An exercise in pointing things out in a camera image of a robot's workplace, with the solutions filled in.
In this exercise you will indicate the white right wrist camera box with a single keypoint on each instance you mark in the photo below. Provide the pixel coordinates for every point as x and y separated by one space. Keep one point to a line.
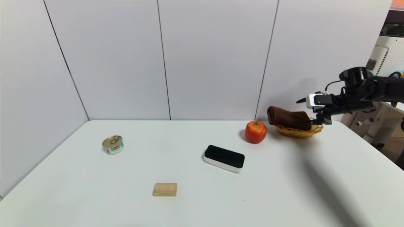
314 100

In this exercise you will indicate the yellow woven basket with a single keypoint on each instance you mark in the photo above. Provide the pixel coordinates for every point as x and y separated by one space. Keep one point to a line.
298 132

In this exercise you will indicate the red apple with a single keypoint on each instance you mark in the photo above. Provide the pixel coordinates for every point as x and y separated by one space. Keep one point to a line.
255 132

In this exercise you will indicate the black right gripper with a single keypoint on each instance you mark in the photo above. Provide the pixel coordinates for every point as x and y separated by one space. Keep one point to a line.
339 104

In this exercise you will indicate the small wooden block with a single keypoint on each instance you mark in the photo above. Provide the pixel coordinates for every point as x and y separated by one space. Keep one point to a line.
165 189

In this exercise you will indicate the white side table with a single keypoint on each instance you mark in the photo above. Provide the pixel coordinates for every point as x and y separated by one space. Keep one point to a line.
383 121

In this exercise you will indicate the white table leg crank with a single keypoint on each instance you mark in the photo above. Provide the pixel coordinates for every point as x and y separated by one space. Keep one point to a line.
364 122

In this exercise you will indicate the brown towel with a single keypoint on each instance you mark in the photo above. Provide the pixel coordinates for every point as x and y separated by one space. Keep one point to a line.
287 118

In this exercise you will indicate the black and white eraser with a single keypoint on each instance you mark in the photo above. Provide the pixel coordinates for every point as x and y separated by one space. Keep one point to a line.
224 157

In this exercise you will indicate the small metal tin can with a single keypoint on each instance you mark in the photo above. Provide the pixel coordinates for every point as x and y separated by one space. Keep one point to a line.
112 145

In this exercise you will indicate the white pegboard panel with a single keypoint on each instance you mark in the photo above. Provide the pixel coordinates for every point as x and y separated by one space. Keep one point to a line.
389 56

